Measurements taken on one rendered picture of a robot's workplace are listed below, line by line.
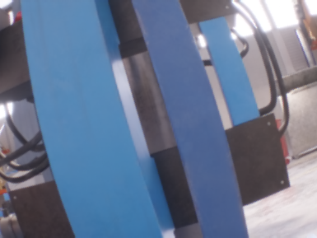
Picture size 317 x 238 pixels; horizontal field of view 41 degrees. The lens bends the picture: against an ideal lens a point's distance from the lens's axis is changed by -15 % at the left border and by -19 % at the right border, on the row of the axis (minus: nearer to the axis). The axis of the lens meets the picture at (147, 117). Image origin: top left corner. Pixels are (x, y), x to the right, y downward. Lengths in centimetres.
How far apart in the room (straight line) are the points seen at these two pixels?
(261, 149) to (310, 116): 809
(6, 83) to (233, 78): 61
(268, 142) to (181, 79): 64
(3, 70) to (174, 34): 83
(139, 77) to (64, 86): 83
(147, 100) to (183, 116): 124
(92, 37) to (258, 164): 49
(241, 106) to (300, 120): 806
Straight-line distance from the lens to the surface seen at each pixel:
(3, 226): 148
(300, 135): 917
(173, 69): 52
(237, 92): 114
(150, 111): 174
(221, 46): 116
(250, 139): 113
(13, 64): 128
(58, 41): 99
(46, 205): 122
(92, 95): 94
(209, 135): 51
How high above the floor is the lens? 54
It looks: 8 degrees up
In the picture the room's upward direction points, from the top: 17 degrees counter-clockwise
